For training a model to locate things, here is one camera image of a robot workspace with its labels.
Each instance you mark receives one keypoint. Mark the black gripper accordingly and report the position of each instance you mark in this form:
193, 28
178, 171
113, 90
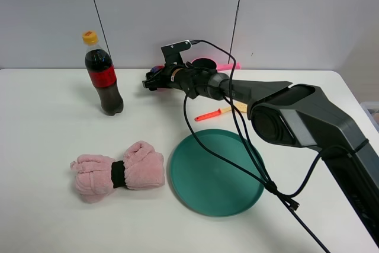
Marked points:
193, 81

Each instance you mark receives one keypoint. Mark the rainbow coloured ball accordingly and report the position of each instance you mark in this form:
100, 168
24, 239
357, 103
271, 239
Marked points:
155, 77

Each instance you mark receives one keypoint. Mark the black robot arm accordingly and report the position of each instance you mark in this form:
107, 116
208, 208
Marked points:
298, 116

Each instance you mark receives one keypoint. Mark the cola bottle yellow cap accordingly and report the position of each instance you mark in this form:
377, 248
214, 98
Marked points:
102, 74

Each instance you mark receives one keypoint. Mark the pink toy saucepan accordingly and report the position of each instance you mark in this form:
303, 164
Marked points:
203, 62

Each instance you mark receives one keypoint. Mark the pink rolled towel black band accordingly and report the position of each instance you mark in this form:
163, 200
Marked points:
97, 176

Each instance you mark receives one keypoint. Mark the teal round plate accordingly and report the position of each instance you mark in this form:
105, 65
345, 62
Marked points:
208, 185

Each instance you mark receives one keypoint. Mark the translucent storage bin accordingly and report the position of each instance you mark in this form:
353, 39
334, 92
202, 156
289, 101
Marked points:
371, 108

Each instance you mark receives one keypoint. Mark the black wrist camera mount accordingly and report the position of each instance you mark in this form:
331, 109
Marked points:
171, 52

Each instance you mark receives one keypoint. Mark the toy spatula orange handle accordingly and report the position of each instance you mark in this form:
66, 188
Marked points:
239, 106

